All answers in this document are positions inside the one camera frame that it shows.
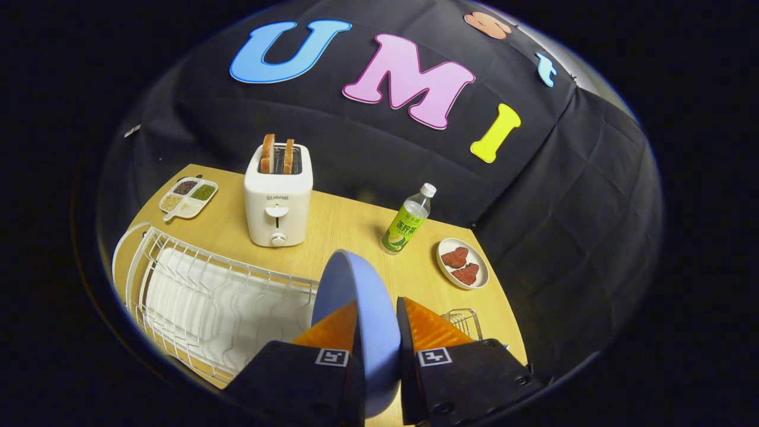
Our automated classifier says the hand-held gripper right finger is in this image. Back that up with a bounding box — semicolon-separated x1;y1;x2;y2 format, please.
396;297;543;426

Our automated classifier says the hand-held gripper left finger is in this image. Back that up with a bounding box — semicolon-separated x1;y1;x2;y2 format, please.
222;299;366;427

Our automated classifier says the white divided seasoning tray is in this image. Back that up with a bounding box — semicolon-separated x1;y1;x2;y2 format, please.
159;176;219;222

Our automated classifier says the metal wire basket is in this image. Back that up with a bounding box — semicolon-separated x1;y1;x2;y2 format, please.
442;308;484;342

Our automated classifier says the white plate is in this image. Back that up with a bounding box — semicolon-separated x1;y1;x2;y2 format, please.
436;238;490;290

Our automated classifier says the blue plate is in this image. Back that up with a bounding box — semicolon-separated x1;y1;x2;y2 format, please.
311;250;402;419

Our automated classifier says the white toaster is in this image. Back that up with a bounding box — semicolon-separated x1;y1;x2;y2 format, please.
244;142;314;248

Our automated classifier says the black backdrop cloth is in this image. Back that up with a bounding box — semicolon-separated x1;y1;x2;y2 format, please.
98;0;662;380

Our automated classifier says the white wire dish rack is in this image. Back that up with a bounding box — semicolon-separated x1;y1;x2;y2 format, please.
111;222;321;386

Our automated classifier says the green tea bottle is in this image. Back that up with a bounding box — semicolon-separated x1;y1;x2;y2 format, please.
381;183;437;254

